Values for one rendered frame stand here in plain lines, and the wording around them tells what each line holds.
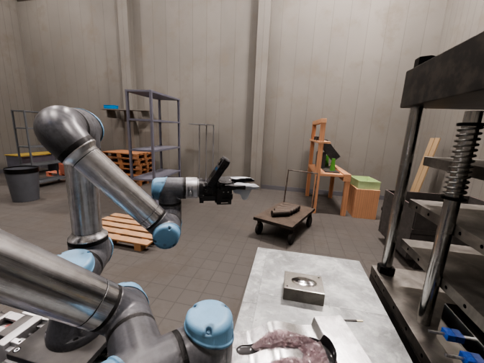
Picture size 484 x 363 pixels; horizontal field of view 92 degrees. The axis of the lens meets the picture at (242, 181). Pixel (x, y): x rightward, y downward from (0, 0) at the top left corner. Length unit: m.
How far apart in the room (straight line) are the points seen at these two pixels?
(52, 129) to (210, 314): 0.55
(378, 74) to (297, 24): 2.32
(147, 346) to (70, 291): 0.14
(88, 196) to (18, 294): 0.48
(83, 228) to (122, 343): 0.52
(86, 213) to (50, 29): 9.88
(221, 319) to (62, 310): 0.22
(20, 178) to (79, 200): 5.60
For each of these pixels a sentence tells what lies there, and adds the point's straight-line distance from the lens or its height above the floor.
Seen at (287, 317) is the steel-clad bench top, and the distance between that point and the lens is 1.28.
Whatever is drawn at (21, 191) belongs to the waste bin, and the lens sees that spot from 6.53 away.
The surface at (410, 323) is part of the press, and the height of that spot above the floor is 0.79.
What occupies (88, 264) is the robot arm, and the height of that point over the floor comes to 1.26.
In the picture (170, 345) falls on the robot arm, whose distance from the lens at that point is 0.41.
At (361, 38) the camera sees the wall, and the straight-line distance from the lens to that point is 7.11.
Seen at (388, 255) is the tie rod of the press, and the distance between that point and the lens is 1.79.
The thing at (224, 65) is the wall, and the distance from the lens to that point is 7.14.
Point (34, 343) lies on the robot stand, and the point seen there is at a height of 1.04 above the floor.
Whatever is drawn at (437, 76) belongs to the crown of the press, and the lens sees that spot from 1.42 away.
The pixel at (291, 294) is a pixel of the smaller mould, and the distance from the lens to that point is 1.34.
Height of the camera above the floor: 1.64
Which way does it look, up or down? 12 degrees down
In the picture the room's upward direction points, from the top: 2 degrees clockwise
